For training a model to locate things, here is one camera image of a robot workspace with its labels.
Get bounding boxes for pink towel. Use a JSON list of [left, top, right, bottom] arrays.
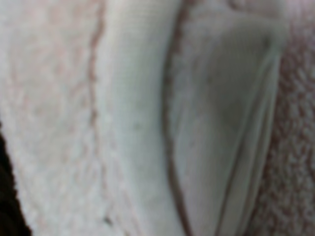
[[0, 0, 315, 236]]

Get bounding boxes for black table cloth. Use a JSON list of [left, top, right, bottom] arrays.
[[0, 136, 32, 236]]

